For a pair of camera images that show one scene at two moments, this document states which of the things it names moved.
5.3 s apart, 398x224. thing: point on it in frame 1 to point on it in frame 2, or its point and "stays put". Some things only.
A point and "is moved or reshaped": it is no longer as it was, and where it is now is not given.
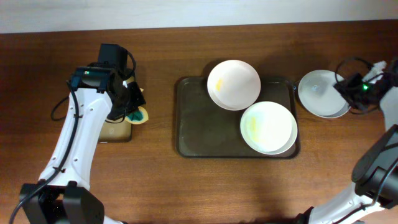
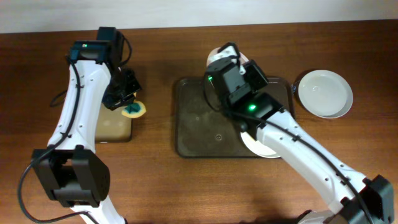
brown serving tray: (205, 130) stays put
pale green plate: (317, 93) stays put
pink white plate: (234, 85) is moved or reshaped
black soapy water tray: (111, 131) stays put
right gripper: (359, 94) to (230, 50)
